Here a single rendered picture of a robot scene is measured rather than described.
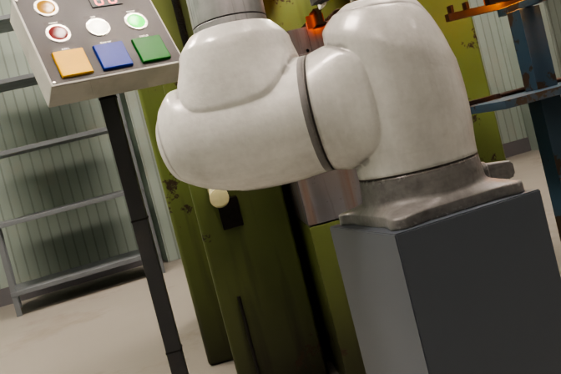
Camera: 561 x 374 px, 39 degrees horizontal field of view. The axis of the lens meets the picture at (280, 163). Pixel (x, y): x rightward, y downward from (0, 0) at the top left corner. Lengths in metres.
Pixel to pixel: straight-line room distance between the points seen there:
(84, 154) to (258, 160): 4.89
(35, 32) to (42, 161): 3.89
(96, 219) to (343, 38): 4.97
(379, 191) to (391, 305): 0.14
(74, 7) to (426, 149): 1.27
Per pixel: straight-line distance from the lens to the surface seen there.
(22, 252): 5.83
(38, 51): 1.93
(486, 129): 2.41
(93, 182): 5.84
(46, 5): 2.03
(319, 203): 2.09
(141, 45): 1.98
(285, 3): 2.66
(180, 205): 2.71
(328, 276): 2.12
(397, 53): 0.94
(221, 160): 0.98
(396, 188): 0.95
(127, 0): 2.09
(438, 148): 0.95
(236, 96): 0.97
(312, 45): 2.16
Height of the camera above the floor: 0.75
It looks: 3 degrees down
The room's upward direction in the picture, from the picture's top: 14 degrees counter-clockwise
